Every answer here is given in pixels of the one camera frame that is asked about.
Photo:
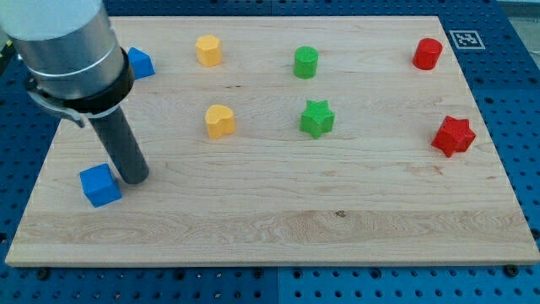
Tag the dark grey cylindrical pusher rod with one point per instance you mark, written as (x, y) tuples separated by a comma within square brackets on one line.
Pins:
[(114, 132)]

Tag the blue cube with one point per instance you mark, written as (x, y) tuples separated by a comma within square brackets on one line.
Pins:
[(99, 185)]

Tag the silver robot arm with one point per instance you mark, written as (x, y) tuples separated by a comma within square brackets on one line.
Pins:
[(78, 71)]

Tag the wooden board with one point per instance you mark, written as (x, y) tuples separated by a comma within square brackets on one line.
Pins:
[(372, 192)]

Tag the blue pentagon block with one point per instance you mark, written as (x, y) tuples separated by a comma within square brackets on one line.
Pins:
[(141, 63)]

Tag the yellow heart block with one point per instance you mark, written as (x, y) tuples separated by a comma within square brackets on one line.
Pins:
[(220, 120)]

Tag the yellow hexagon block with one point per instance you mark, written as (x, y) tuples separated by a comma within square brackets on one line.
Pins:
[(209, 50)]

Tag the green star block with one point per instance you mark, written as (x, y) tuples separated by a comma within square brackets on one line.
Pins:
[(317, 118)]

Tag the green cylinder block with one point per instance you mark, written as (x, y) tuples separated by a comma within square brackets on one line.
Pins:
[(305, 62)]

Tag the red cylinder block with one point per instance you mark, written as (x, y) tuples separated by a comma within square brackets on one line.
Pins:
[(427, 54)]

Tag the red star block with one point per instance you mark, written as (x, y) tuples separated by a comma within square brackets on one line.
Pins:
[(453, 136)]

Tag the white fiducial marker tag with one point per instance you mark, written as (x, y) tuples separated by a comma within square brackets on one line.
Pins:
[(467, 40)]

